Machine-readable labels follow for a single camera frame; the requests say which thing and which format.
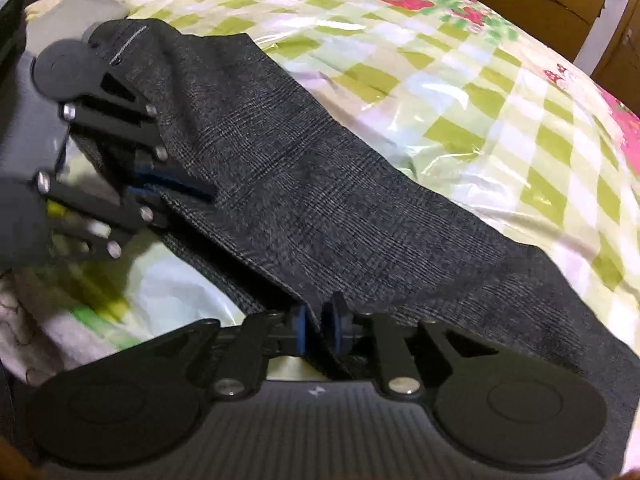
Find green checked printed blanket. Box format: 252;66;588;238
0;0;640;391

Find wooden door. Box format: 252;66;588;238
592;0;640;103

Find light grey cloth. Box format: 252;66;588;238
25;0;132;56

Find dark grey checked pants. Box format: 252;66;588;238
82;17;640;411

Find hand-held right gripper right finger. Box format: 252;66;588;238
320;292;481;397

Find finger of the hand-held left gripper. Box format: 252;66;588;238
35;170;171;261
62;72;216;203

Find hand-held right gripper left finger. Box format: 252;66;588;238
165;305;311;402

